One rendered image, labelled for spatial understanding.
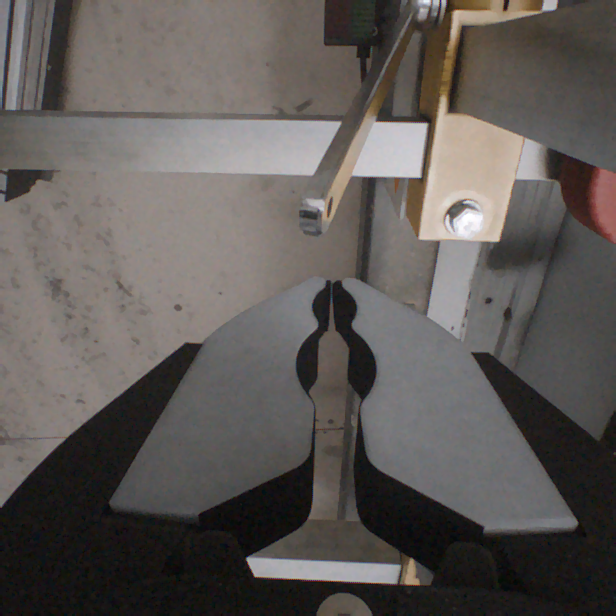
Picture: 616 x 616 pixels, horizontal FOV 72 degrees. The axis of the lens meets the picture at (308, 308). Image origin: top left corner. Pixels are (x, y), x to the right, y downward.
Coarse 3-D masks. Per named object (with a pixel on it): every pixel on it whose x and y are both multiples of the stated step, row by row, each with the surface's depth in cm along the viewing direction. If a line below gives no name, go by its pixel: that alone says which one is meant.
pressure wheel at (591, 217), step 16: (576, 160) 22; (560, 176) 23; (576, 176) 22; (592, 176) 20; (608, 176) 20; (576, 192) 22; (592, 192) 21; (608, 192) 20; (576, 208) 23; (592, 208) 21; (608, 208) 21; (592, 224) 22; (608, 224) 21; (608, 240) 22
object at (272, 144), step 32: (0, 128) 25; (32, 128) 24; (64, 128) 24; (96, 128) 24; (128, 128) 24; (160, 128) 24; (192, 128) 24; (224, 128) 24; (256, 128) 24; (288, 128) 24; (320, 128) 24; (384, 128) 24; (416, 128) 24; (0, 160) 25; (32, 160) 25; (64, 160) 25; (96, 160) 25; (128, 160) 25; (160, 160) 25; (192, 160) 25; (224, 160) 25; (256, 160) 25; (288, 160) 25; (320, 160) 25; (384, 160) 25; (416, 160) 24; (544, 160) 24
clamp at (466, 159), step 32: (448, 0) 21; (480, 0) 20; (512, 0) 20; (544, 0) 21; (448, 32) 21; (448, 64) 21; (448, 96) 22; (448, 128) 23; (480, 128) 23; (448, 160) 23; (480, 160) 23; (512, 160) 23; (416, 192) 26; (448, 192) 24; (480, 192) 24; (416, 224) 26
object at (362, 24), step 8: (360, 0) 34; (368, 0) 34; (360, 8) 34; (368, 8) 34; (352, 16) 34; (360, 16) 34; (368, 16) 34; (352, 24) 35; (360, 24) 35; (368, 24) 35; (352, 32) 35; (360, 32) 35; (368, 32) 35
